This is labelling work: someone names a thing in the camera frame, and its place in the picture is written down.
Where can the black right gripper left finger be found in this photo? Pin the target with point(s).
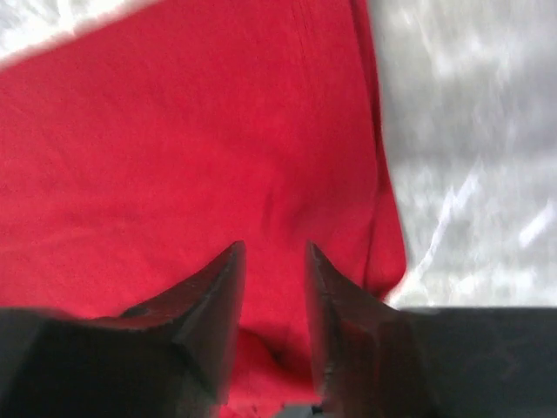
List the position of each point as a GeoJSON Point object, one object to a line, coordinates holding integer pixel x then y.
{"type": "Point", "coordinates": [169, 356]}

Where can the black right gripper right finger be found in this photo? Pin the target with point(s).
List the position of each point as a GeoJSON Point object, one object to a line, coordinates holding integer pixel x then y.
{"type": "Point", "coordinates": [371, 360]}

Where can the dark red t-shirt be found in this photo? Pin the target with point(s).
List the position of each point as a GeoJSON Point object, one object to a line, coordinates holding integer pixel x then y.
{"type": "Point", "coordinates": [134, 154]}

